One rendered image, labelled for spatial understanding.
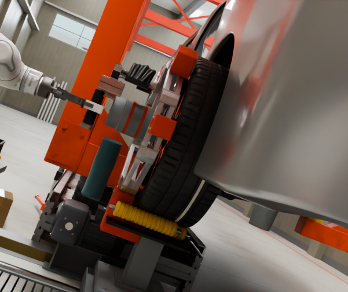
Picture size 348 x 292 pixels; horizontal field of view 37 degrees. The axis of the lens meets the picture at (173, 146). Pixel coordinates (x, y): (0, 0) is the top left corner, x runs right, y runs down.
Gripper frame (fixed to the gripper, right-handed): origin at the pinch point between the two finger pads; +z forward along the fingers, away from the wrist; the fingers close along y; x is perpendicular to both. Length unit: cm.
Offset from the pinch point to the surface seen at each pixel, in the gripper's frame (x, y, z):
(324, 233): -23, -253, 230
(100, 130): -8, -61, 6
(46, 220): -59, -70, -2
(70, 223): -50, -39, 8
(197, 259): -52, -70, 76
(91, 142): -15, -61, 4
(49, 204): -51, -70, -4
